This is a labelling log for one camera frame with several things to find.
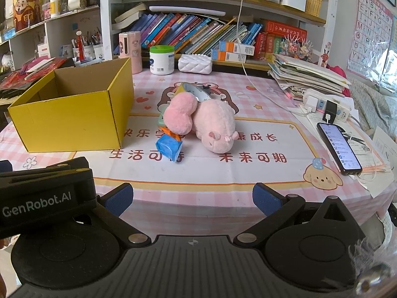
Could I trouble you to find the pink round plush toy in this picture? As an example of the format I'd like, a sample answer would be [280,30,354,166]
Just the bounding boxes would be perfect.
[163,93,199,135]

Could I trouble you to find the yellow tape roll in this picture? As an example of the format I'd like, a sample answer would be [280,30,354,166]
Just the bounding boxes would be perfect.
[177,81,213,103]

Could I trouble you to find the slanted row of colourful books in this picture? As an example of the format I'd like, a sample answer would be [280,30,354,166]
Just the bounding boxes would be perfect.
[139,12,264,55]

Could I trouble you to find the blue packet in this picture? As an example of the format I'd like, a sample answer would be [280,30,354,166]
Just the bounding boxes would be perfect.
[155,137,184,163]

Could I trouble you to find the black charger plug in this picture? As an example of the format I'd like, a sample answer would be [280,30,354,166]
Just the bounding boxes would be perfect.
[323,100,338,121]

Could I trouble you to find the white flat book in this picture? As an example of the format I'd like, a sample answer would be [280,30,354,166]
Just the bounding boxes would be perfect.
[25,57,55,79]

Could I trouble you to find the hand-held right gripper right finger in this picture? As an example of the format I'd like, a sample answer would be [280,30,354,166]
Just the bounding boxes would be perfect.
[233,183,354,249]

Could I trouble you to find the orange white blue boxes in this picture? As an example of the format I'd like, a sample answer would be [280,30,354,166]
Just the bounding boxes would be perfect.
[211,40,255,63]

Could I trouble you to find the white cubby shelf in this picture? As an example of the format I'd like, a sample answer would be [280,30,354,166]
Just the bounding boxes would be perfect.
[0,4,103,66]

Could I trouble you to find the white flat bar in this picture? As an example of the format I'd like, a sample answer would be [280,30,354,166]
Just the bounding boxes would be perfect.
[149,5,225,16]

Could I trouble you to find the grey purple toy car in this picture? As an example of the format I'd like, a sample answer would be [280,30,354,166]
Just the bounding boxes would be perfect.
[196,82,215,98]

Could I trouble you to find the white jar green lid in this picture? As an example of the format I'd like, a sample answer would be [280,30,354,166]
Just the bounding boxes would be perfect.
[149,45,175,75]

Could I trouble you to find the pink plush pig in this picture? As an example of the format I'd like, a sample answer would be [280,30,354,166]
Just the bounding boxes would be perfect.
[192,99,239,154]

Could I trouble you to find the black smartphone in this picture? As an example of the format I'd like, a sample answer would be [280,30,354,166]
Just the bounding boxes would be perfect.
[316,122,363,175]

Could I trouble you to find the red white small box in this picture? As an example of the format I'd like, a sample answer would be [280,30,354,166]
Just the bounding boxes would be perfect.
[37,42,52,58]

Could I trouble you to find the wooden bookshelf white frame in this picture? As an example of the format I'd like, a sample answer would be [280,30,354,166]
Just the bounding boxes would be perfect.
[99,0,338,72]

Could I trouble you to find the yellow cardboard box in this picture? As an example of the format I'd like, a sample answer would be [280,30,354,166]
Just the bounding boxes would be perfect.
[8,57,135,153]

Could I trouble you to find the red book boxes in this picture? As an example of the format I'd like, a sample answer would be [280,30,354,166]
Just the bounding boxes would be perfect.
[254,20,307,61]

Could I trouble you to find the white quilted purse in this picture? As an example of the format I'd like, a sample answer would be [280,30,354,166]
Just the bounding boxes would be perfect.
[178,54,213,73]

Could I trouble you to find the grey printed cloth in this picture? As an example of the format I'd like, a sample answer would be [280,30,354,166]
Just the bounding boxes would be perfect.
[350,77,397,137]

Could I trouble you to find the spiky hair ornaments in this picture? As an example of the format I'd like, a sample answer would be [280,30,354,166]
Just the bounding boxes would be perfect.
[279,36,312,59]

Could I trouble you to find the cartoon figure paper bag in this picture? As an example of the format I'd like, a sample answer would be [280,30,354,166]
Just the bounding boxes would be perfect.
[12,0,42,32]

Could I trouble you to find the pile of red envelopes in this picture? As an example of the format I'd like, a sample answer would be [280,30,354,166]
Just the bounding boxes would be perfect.
[0,57,67,90]

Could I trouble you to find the stack of papers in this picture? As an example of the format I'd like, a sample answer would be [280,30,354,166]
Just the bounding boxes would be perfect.
[268,53,352,100]

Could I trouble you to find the black electronic keyboard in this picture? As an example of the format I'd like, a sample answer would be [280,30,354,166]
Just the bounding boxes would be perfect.
[0,57,75,106]

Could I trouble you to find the pink cylinder holder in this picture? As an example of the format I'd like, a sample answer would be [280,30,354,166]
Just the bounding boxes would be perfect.
[119,32,143,74]

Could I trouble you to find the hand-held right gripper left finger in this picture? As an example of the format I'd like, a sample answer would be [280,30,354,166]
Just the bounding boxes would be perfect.
[96,183,152,250]

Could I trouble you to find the white power strip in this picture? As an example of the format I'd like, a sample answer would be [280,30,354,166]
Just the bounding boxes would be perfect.
[302,88,352,123]

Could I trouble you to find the orange toy piece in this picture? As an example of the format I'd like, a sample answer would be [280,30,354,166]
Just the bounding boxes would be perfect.
[161,127,183,142]

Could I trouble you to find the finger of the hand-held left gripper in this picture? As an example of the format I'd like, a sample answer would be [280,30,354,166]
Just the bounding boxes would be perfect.
[0,158,92,190]

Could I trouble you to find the white cable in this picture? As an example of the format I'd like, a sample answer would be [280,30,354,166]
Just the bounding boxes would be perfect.
[238,0,311,112]

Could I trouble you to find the alphabet wall poster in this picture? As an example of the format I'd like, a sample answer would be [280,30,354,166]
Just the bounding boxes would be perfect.
[347,0,394,75]

